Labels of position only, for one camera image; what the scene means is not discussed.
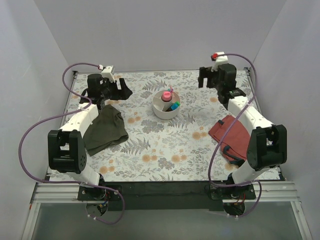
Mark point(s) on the red cloth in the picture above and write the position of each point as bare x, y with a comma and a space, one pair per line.
234, 146

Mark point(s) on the floral table mat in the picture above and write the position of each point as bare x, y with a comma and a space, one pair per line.
179, 149

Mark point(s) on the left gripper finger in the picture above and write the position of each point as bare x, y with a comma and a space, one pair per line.
113, 93
124, 92

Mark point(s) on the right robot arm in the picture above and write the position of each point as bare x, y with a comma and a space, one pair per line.
267, 147

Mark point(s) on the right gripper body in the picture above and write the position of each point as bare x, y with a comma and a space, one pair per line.
208, 74

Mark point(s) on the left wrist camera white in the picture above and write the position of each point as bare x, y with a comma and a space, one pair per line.
107, 72

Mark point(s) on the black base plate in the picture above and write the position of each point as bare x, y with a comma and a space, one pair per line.
177, 195

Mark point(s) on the aluminium front rail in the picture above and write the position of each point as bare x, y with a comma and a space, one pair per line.
174, 210

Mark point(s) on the dark green cloth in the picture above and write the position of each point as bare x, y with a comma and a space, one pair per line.
107, 130

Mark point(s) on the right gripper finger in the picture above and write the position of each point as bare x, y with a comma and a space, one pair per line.
212, 80
202, 76

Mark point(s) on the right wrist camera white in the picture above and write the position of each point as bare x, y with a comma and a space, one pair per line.
218, 58

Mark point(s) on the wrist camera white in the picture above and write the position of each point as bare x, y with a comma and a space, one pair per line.
218, 58
107, 72

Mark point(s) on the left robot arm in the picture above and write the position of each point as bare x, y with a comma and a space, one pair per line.
66, 148

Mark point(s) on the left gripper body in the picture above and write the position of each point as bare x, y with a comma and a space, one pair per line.
116, 88

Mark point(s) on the blue black highlighter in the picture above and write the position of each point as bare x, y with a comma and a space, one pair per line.
173, 107

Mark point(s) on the white round organizer container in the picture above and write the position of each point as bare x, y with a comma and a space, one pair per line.
160, 107

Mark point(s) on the pink lid pencil jar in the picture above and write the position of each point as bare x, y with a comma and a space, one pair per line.
166, 96

